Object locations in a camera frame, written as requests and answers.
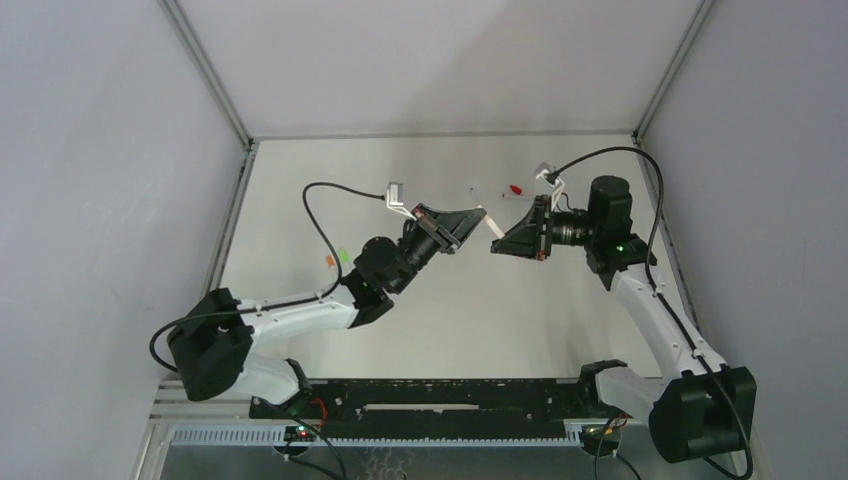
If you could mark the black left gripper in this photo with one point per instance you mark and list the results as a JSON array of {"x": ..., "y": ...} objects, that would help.
[{"x": 434, "y": 229}]

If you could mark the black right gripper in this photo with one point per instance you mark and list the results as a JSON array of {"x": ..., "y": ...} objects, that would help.
[{"x": 543, "y": 227}]

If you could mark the white pen orange tip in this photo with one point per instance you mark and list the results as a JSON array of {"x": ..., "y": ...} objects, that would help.
[{"x": 494, "y": 227}]

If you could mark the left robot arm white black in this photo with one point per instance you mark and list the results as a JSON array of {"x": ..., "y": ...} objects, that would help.
[{"x": 217, "y": 346}]

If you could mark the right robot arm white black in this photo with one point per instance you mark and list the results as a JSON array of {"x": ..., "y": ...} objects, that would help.
[{"x": 701, "y": 407}]

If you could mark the small circuit board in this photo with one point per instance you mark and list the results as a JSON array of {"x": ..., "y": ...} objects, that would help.
[{"x": 299, "y": 434}]

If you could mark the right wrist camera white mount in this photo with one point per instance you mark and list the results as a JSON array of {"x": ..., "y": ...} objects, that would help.
[{"x": 550, "y": 177}]

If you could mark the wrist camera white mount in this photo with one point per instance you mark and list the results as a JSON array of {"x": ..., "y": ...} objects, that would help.
[
  {"x": 394, "y": 200},
  {"x": 550, "y": 177}
]

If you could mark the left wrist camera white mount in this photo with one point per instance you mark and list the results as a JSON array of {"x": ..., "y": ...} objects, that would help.
[{"x": 394, "y": 200}]

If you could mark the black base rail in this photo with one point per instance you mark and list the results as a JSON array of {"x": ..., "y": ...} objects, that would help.
[{"x": 463, "y": 410}]

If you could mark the aluminium frame profile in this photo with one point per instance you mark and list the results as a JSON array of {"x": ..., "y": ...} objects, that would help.
[{"x": 224, "y": 239}]

